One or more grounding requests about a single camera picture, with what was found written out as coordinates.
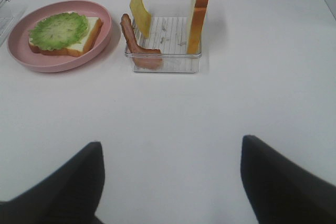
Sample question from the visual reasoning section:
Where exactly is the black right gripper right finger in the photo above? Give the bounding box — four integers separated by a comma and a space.
240, 135, 335, 223

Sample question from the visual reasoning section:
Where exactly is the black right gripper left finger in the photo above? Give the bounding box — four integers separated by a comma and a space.
1, 142, 105, 223

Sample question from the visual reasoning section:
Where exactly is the bread slice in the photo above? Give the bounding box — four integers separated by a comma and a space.
28, 17, 102, 57
186, 0, 208, 55

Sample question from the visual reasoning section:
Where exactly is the bacon strip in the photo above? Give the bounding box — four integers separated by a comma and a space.
120, 14, 163, 70

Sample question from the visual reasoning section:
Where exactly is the green lettuce leaf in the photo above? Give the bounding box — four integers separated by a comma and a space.
29, 12, 89, 51

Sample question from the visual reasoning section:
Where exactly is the pink round plate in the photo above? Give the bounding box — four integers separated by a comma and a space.
7, 0, 112, 72

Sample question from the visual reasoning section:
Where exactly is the clear plastic right tray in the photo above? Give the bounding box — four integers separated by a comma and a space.
124, 0, 202, 73

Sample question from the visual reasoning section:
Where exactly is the clear plastic tray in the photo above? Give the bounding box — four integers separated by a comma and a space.
124, 0, 202, 73
0, 0, 27, 45

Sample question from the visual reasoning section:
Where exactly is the yellow cheese slice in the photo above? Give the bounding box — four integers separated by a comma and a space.
129, 0, 151, 38

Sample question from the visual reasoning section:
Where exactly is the clear plastic left tray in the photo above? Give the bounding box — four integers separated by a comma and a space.
0, 0, 27, 45

